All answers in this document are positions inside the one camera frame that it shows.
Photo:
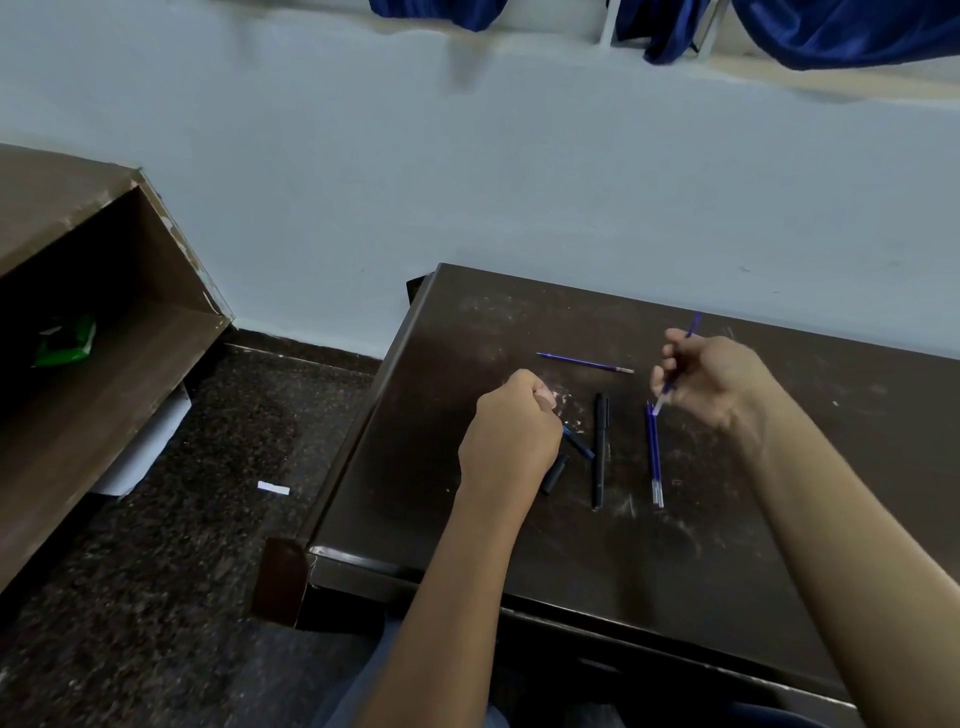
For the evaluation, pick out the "person's right hand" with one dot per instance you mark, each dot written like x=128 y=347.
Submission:
x=716 y=379

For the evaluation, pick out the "person's left hand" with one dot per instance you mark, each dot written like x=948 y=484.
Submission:
x=506 y=439

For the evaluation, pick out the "person's left fingers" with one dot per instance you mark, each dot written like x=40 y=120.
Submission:
x=541 y=394

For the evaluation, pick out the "person's right fingers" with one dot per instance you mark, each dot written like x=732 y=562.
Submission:
x=670 y=367

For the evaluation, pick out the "blue pen with clear tip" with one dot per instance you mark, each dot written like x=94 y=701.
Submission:
x=696 y=324

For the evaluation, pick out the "person's right forearm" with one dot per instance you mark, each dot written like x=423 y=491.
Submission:
x=847 y=547

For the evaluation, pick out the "person's left forearm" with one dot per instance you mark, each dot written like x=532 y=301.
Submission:
x=442 y=600

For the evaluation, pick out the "thin blue pen refill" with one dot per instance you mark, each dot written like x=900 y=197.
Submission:
x=585 y=364

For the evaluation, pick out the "short blue pen piece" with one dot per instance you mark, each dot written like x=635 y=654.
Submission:
x=582 y=447

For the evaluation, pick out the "black pen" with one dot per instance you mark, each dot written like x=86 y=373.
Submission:
x=600 y=450

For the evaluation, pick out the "black pen cap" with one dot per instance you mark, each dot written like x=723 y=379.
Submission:
x=555 y=474

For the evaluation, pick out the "blue pen with clear cap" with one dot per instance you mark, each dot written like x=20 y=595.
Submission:
x=655 y=457

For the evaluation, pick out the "dark brown wooden desk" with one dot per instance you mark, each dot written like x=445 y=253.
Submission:
x=465 y=330

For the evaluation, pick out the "small white paper slip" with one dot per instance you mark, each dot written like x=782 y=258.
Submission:
x=274 y=488

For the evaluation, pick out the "dark blue curtain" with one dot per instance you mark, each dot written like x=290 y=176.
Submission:
x=450 y=10
x=667 y=26
x=847 y=30

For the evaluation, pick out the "white paper sheet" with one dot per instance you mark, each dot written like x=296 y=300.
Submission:
x=146 y=450

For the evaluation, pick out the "brown wooden shelf unit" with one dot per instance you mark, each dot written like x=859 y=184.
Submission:
x=90 y=405

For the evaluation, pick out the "green packet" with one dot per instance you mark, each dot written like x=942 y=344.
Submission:
x=66 y=343

